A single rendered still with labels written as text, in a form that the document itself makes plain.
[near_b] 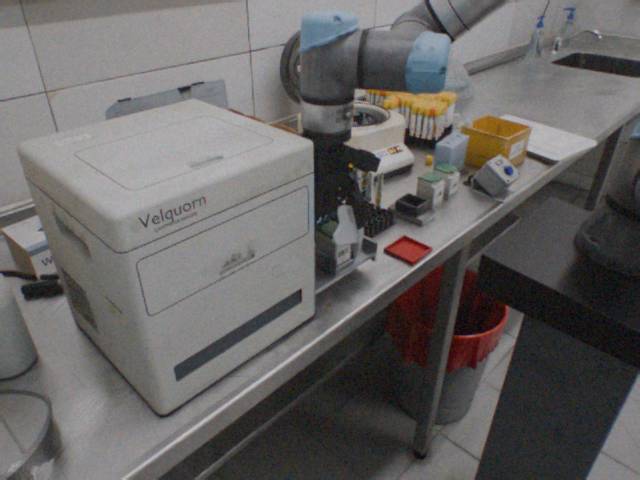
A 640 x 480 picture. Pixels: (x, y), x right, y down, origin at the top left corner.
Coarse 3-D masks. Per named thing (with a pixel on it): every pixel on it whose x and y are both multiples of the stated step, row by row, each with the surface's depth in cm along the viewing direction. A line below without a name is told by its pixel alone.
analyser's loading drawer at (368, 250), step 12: (372, 240) 87; (360, 252) 87; (372, 252) 87; (324, 264) 83; (336, 264) 81; (348, 264) 83; (360, 264) 85; (324, 276) 81; (336, 276) 81; (324, 288) 80
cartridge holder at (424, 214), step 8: (400, 200) 106; (408, 200) 109; (416, 200) 107; (424, 200) 106; (392, 208) 107; (400, 208) 105; (408, 208) 104; (416, 208) 102; (424, 208) 105; (400, 216) 106; (408, 216) 104; (416, 216) 103; (424, 216) 104; (432, 216) 105
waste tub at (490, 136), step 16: (464, 128) 126; (480, 128) 134; (496, 128) 133; (512, 128) 130; (528, 128) 125; (480, 144) 125; (496, 144) 121; (512, 144) 122; (480, 160) 126; (512, 160) 125
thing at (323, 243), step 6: (318, 234) 81; (324, 234) 81; (318, 240) 82; (324, 240) 81; (330, 240) 80; (318, 246) 83; (324, 246) 81; (330, 246) 80; (336, 246) 80; (342, 246) 81; (348, 246) 82; (324, 252) 82; (330, 252) 81; (336, 252) 80; (342, 252) 81; (348, 252) 83; (336, 258) 81; (342, 258) 82; (348, 258) 84
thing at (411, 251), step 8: (400, 240) 97; (408, 240) 98; (416, 240) 97; (384, 248) 94; (392, 248) 95; (400, 248) 95; (408, 248) 95; (416, 248) 95; (424, 248) 95; (432, 248) 94; (400, 256) 92; (408, 256) 93; (416, 256) 93; (424, 256) 93
